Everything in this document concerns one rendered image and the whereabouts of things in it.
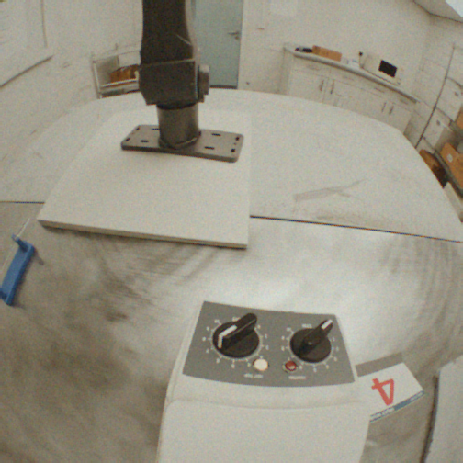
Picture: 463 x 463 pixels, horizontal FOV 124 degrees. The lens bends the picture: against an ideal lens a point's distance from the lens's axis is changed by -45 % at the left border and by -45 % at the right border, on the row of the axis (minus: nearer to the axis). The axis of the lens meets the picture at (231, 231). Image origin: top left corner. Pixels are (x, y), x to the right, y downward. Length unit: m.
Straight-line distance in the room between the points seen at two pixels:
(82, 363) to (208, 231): 0.20
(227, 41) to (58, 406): 2.99
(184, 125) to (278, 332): 0.27
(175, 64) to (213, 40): 2.67
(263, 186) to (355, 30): 2.99
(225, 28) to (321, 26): 1.15
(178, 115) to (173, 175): 0.08
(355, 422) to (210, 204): 0.25
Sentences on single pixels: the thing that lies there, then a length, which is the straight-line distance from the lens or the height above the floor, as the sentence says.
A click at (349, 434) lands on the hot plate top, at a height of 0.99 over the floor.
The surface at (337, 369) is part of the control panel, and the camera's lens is 0.17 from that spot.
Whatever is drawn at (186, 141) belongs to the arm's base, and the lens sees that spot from 0.34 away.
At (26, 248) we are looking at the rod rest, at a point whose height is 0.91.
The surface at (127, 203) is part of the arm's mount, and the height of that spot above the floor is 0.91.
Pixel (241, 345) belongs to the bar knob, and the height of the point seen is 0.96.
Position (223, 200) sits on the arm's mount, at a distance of 0.27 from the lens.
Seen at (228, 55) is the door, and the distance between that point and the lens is 2.93.
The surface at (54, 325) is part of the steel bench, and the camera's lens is 0.28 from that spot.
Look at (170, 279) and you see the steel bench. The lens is 0.23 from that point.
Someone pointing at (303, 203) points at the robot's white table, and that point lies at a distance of 0.31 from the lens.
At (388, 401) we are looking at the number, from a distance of 0.24.
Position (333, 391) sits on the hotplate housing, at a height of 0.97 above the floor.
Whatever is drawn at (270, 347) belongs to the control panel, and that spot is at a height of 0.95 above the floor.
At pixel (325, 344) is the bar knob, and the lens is 0.17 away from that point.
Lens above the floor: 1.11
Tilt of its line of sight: 55 degrees down
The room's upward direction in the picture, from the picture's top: 5 degrees clockwise
